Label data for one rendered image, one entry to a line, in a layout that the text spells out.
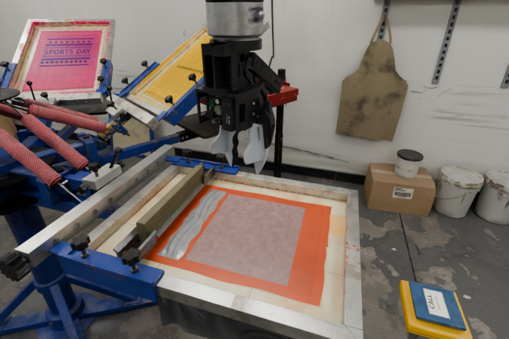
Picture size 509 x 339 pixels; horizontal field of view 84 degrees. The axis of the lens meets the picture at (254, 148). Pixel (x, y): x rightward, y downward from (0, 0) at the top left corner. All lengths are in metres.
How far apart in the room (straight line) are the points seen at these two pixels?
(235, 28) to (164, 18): 2.85
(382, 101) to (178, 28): 2.06
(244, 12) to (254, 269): 0.66
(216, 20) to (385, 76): 2.37
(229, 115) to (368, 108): 2.42
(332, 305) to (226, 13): 0.68
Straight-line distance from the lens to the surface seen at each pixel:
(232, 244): 0.91
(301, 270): 0.85
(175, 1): 3.13
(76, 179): 1.23
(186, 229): 0.98
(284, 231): 0.95
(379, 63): 2.66
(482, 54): 2.87
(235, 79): 0.38
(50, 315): 2.10
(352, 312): 0.76
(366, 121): 2.78
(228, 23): 0.37
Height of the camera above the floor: 1.59
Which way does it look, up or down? 26 degrees down
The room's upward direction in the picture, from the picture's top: straight up
